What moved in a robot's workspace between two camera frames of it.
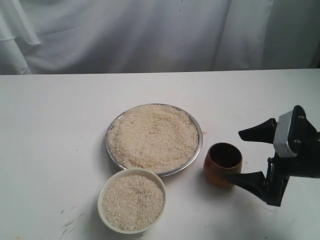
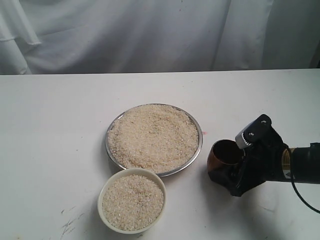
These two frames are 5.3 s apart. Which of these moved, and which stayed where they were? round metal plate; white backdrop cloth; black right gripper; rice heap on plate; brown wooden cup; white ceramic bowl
Moved: black right gripper; brown wooden cup
Stayed: white backdrop cloth; rice heap on plate; white ceramic bowl; round metal plate
